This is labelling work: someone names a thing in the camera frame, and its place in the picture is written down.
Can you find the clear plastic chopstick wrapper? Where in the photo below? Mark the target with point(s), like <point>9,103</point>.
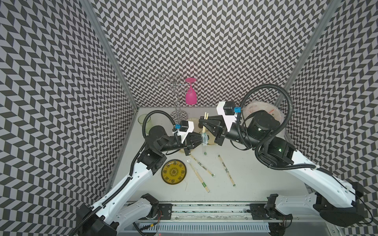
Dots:
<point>204,143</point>

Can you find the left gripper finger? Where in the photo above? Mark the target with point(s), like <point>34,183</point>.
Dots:
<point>196,137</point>
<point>196,144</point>

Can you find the white trash bucket with bag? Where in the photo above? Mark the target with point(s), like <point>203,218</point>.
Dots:
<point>255,106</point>

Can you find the pink plastic wine glass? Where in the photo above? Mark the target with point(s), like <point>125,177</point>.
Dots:
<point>191,96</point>

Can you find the wrapped chopsticks green label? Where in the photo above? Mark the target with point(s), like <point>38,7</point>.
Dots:
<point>199,177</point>

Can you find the green transparent plastic cup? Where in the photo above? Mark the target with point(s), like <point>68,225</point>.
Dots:
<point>143,119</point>

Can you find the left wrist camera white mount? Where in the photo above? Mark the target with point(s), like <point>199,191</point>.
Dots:
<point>183,129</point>

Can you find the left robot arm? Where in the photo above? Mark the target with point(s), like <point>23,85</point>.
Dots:
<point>110,215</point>

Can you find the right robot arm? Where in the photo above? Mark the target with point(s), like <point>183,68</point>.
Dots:
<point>334,200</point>

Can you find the yellow green patterned plate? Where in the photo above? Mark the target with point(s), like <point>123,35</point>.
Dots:
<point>173,172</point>

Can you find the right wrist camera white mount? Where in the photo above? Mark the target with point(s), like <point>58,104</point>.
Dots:
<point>228,110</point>

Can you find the cream plate right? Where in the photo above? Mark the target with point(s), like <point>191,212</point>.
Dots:
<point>211,139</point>

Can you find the cream plate with black spot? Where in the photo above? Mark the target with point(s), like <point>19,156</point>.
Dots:
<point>197,129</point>

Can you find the metal glass holder stand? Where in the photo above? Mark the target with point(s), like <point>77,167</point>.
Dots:
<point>173,85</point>

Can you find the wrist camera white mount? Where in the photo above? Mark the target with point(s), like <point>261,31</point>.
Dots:
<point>183,129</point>
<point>228,110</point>

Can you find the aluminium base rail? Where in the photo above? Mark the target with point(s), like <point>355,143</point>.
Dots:
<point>226,219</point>

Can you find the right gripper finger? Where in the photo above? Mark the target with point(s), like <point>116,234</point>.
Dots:
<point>208,128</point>
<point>209,118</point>

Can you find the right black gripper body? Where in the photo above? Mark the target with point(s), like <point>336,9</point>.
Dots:
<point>222,132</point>

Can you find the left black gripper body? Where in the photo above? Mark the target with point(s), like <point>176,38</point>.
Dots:
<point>186,145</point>

